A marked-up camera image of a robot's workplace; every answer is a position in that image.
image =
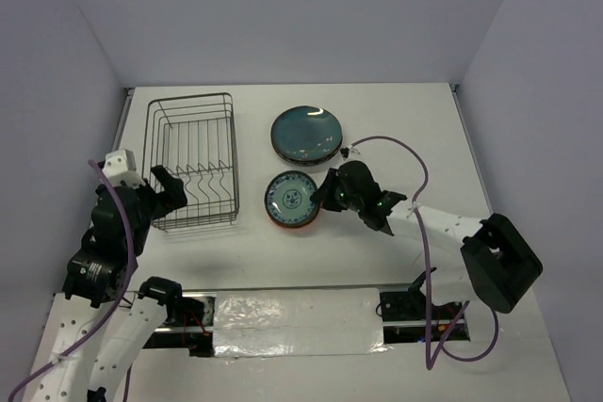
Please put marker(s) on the wire dish rack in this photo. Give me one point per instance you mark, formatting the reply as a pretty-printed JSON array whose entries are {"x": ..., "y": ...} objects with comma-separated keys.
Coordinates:
[{"x": 193, "y": 137}]

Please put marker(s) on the dark green plate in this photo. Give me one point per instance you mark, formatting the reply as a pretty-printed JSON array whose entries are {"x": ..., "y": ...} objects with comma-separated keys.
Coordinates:
[{"x": 304, "y": 130}]

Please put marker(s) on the blue floral celadon plate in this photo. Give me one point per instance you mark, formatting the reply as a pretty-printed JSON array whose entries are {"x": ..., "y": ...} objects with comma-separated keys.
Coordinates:
[{"x": 288, "y": 194}]

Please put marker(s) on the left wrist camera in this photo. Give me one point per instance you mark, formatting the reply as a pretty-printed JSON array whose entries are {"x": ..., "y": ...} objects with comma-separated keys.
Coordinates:
[{"x": 119, "y": 167}]

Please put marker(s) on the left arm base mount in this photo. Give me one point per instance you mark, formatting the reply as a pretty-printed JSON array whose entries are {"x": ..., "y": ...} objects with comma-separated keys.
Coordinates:
[{"x": 188, "y": 322}]

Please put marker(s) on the amber brown small plate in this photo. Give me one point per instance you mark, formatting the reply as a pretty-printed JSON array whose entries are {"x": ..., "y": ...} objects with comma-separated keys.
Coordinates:
[{"x": 307, "y": 218}]

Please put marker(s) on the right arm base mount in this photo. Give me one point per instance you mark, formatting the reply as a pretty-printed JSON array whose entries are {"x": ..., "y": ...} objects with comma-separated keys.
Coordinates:
[{"x": 402, "y": 309}]

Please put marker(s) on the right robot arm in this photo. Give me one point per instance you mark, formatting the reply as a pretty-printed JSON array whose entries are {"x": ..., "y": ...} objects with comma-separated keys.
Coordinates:
[{"x": 470, "y": 258}]

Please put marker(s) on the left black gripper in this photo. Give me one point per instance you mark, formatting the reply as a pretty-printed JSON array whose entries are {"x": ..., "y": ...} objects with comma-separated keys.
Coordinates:
[{"x": 174, "y": 192}]

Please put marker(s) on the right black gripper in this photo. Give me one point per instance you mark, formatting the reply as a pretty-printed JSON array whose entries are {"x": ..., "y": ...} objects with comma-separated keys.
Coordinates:
[{"x": 324, "y": 194}]

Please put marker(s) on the orange plastic plate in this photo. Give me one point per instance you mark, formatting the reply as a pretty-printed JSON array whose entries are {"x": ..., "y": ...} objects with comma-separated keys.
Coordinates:
[{"x": 293, "y": 227}]

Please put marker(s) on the silver foil tape sheet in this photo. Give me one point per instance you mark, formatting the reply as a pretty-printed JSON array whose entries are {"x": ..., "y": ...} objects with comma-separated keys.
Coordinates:
[{"x": 308, "y": 322}]

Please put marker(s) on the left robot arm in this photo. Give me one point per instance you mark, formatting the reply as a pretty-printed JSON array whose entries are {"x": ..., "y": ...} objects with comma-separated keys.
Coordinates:
[{"x": 84, "y": 364}]

